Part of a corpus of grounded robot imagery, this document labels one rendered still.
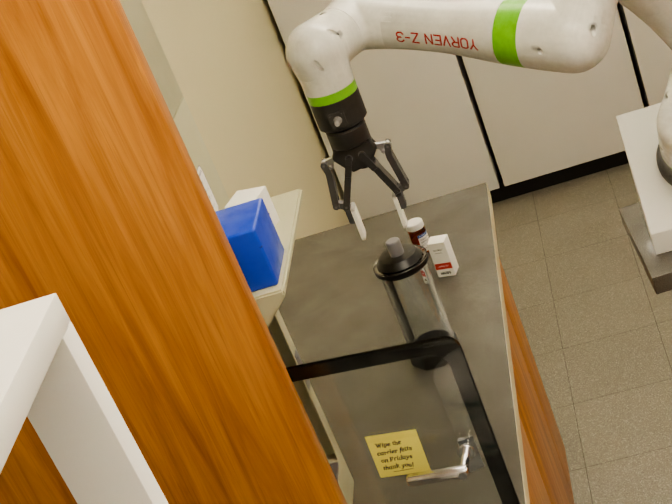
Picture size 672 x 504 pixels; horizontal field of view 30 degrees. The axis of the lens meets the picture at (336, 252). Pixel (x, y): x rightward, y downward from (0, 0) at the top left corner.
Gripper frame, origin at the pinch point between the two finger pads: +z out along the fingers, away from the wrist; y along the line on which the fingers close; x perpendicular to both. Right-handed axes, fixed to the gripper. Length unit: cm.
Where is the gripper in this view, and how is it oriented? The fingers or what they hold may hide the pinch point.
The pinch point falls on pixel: (380, 218)
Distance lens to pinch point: 235.8
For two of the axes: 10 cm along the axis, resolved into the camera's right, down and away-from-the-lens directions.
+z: 3.4, 8.4, 4.3
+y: 9.4, -2.7, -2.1
